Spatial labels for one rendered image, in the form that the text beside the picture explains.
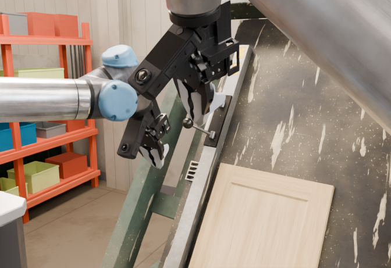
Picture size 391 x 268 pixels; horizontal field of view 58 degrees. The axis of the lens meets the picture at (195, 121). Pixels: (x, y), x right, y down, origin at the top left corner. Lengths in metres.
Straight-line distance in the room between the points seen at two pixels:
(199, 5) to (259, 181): 0.78
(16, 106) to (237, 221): 0.76
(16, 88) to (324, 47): 0.50
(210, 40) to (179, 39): 0.05
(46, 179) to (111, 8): 1.96
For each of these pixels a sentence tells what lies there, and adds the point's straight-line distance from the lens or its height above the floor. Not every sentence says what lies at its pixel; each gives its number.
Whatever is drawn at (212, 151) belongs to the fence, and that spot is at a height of 1.33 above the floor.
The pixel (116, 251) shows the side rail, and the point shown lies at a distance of 1.34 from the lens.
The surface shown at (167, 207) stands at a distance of 1.35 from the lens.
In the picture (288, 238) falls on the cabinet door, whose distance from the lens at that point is 1.10.
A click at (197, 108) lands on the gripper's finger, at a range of 0.57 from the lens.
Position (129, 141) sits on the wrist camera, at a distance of 0.88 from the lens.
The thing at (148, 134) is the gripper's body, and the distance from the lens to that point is 0.91.
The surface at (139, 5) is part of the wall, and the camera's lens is 4.12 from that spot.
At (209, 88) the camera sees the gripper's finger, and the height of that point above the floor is 1.62.
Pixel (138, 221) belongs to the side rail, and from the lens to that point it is 1.36.
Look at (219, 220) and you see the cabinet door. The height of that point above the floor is 1.14.
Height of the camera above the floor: 1.68
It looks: 12 degrees down
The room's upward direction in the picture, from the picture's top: straight up
